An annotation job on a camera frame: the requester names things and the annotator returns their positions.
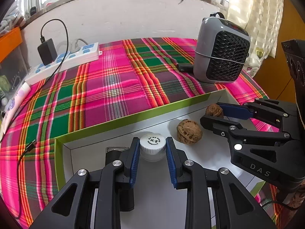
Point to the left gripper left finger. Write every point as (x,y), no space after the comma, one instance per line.
(90,199)

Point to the white lidded small jar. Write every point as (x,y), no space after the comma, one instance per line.
(152,147)

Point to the black heater plug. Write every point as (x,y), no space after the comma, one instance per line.
(185,68)

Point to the orange lidded storage bin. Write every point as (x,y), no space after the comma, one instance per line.
(13,66)

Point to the heart patterned curtain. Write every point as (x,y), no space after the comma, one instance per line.
(262,20)

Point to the brown walnut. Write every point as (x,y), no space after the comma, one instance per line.
(189,132)
(214,110)

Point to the plaid pink bedsheet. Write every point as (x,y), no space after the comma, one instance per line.
(130,76)

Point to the white pink tube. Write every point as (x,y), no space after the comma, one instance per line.
(14,104)

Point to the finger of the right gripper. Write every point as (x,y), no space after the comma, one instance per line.
(280,114)
(235,131)

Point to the green white shallow box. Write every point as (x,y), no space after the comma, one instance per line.
(157,203)

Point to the grey black space heater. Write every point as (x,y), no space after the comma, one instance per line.
(221,51)

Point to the black rectangular device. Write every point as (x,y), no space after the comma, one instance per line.
(125,192)

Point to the black power adapter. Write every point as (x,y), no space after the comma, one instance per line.
(47,51)

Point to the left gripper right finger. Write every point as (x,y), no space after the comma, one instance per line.
(234,206)

